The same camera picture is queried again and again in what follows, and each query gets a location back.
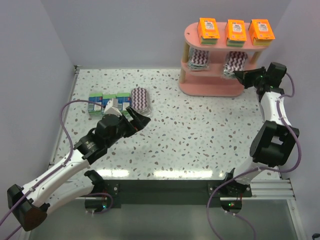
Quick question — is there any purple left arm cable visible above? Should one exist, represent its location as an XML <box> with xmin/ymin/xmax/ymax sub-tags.
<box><xmin>0</xmin><ymin>99</ymin><xmax>106</xmax><ymax>240</ymax></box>

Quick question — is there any purple striped sponge pack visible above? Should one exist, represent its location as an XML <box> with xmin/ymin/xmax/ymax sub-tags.
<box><xmin>187</xmin><ymin>48</ymin><xmax>210</xmax><ymax>71</ymax></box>
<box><xmin>222</xmin><ymin>51</ymin><xmax>248</xmax><ymax>79</ymax></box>
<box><xmin>131</xmin><ymin>87</ymin><xmax>152</xmax><ymax>117</ymax></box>

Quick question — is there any orange green Sponge Daddy box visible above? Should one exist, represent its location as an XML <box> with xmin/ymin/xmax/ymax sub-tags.
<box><xmin>197</xmin><ymin>17</ymin><xmax>220</xmax><ymax>45</ymax></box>

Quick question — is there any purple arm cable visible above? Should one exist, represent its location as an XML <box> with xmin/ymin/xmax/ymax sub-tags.
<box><xmin>0</xmin><ymin>99</ymin><xmax>106</xmax><ymax>240</ymax></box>
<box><xmin>249</xmin><ymin>72</ymin><xmax>302</xmax><ymax>176</ymax></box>

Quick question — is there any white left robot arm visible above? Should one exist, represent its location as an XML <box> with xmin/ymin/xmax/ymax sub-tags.
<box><xmin>7</xmin><ymin>106</ymin><xmax>151</xmax><ymax>232</ymax></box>

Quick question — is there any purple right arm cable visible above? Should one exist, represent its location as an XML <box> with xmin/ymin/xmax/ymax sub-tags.
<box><xmin>249</xmin><ymin>72</ymin><xmax>302</xmax><ymax>176</ymax></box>

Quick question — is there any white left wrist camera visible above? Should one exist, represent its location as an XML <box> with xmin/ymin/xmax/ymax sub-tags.
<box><xmin>103</xmin><ymin>98</ymin><xmax>122</xmax><ymax>117</ymax></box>

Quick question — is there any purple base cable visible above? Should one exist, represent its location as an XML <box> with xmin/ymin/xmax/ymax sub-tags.
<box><xmin>206</xmin><ymin>174</ymin><xmax>258</xmax><ymax>240</ymax></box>
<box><xmin>84</xmin><ymin>191</ymin><xmax>115</xmax><ymax>215</ymax></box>

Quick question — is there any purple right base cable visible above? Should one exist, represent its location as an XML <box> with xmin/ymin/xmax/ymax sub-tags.
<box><xmin>206</xmin><ymin>174</ymin><xmax>258</xmax><ymax>240</ymax></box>

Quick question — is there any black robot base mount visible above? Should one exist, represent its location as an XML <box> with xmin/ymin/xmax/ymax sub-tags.
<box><xmin>82</xmin><ymin>178</ymin><xmax>252</xmax><ymax>209</ymax></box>

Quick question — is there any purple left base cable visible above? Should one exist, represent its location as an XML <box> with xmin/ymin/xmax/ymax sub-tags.
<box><xmin>84</xmin><ymin>191</ymin><xmax>115</xmax><ymax>215</ymax></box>

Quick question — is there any blue green sponge pack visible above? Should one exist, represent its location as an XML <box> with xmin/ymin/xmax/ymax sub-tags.
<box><xmin>87</xmin><ymin>92</ymin><xmax>103</xmax><ymax>116</ymax></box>
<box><xmin>101</xmin><ymin>94</ymin><xmax>116</xmax><ymax>116</ymax></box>
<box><xmin>116</xmin><ymin>92</ymin><xmax>132</xmax><ymax>118</ymax></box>

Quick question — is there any pink three-tier shelf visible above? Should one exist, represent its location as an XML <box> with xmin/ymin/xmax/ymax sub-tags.
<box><xmin>179</xmin><ymin>22</ymin><xmax>267</xmax><ymax>97</ymax></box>

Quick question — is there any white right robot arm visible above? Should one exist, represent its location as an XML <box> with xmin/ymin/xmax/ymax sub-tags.
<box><xmin>219</xmin><ymin>62</ymin><xmax>301</xmax><ymax>195</ymax></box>

